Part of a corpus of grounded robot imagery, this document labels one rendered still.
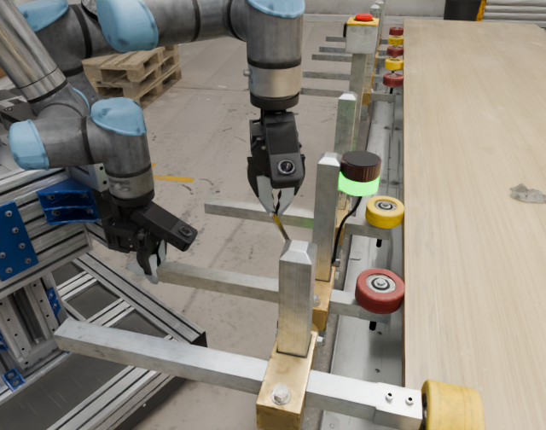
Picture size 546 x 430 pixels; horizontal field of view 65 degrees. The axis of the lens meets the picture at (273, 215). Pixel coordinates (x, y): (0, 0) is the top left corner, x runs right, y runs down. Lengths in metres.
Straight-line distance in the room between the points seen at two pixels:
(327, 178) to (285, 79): 0.17
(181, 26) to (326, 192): 0.31
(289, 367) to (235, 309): 1.42
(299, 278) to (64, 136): 0.42
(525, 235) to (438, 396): 0.51
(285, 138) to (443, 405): 0.38
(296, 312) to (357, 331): 0.57
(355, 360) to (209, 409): 0.79
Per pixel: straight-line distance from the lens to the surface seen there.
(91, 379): 1.57
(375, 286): 0.75
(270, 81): 0.60
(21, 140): 0.73
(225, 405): 1.66
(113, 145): 0.70
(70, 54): 1.10
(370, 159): 0.67
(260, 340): 1.83
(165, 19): 0.60
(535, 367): 0.72
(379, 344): 1.04
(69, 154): 0.72
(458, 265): 0.84
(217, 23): 0.64
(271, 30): 0.58
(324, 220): 0.71
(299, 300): 0.48
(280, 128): 0.62
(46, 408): 1.56
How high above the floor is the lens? 1.40
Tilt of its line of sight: 34 degrees down
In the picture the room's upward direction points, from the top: straight up
